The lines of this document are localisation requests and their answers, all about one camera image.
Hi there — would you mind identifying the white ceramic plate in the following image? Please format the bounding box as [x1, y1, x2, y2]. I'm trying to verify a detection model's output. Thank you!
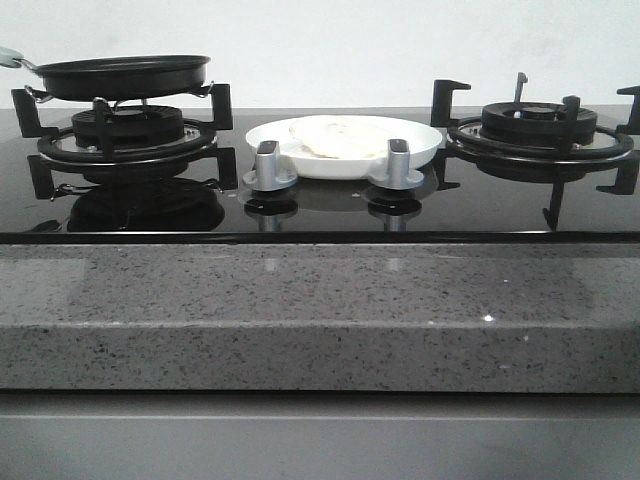
[245, 115, 442, 180]

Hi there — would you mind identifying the white fried egg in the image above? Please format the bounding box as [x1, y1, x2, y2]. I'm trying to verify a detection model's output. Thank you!
[289, 115, 393, 159]

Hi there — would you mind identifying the black frying pan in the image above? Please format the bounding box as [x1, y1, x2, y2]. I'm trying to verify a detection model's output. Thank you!
[1, 47, 211, 102]

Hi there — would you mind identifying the silver left stove knob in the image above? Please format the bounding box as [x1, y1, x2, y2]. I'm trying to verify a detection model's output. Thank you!
[243, 140, 298, 192]

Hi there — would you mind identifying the silver stove knob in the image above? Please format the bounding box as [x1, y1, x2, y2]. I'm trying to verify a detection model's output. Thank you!
[368, 139, 424, 191]
[243, 140, 298, 192]

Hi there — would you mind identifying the silver right stove knob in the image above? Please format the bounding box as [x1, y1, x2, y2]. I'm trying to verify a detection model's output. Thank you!
[368, 139, 424, 191]

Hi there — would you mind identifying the black right pan support grate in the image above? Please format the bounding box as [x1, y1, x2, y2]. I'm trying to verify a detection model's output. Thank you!
[430, 72, 639, 229]

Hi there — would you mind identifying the black pan support grate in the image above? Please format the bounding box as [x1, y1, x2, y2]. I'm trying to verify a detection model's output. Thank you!
[430, 72, 639, 229]
[15, 94, 237, 200]

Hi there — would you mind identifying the black glass gas hob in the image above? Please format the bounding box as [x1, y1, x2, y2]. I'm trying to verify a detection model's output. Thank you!
[1, 109, 639, 244]

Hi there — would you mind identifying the black left gas burner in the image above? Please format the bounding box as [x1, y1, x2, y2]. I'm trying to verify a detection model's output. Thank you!
[71, 105, 184, 149]

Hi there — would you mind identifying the black gas burner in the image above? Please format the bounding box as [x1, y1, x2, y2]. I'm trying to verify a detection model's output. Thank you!
[480, 102, 567, 147]
[71, 105, 184, 149]

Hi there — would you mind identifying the black right gas burner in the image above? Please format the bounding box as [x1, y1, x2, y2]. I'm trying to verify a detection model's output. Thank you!
[480, 102, 567, 147]

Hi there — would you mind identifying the black left pan support grate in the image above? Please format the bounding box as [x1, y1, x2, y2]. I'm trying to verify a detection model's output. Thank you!
[15, 94, 237, 200]

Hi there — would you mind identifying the grey cabinet front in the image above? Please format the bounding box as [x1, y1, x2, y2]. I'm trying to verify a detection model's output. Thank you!
[1, 393, 639, 479]

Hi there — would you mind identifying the small wire pan trivet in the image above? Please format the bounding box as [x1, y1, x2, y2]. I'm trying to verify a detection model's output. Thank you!
[12, 83, 231, 117]

